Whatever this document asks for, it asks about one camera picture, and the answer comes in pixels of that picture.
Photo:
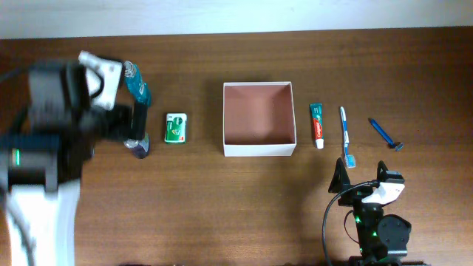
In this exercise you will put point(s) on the white open cardboard box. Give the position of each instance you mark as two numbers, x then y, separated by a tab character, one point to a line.
258	119

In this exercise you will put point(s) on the green red toothpaste tube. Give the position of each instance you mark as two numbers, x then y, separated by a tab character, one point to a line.
316	114

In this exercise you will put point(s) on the teal mouthwash bottle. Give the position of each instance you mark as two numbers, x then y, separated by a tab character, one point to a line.
135	84

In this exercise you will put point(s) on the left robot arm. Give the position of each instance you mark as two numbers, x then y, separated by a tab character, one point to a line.
74	105

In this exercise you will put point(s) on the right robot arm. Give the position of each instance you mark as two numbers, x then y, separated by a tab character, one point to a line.
382	238

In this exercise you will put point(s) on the blue disposable razor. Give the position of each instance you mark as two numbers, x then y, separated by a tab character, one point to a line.
392	145

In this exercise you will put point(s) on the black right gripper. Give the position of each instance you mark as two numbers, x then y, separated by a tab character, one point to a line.
339	180

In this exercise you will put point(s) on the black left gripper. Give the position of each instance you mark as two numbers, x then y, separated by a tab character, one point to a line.
123	116

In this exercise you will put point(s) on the blue white toothbrush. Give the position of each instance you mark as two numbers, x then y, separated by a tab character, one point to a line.
348	157

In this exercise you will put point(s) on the purple hand sanitizer bottle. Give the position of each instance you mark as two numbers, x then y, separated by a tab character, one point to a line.
139	148

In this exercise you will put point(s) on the green soap box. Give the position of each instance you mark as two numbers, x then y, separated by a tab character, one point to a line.
176	128

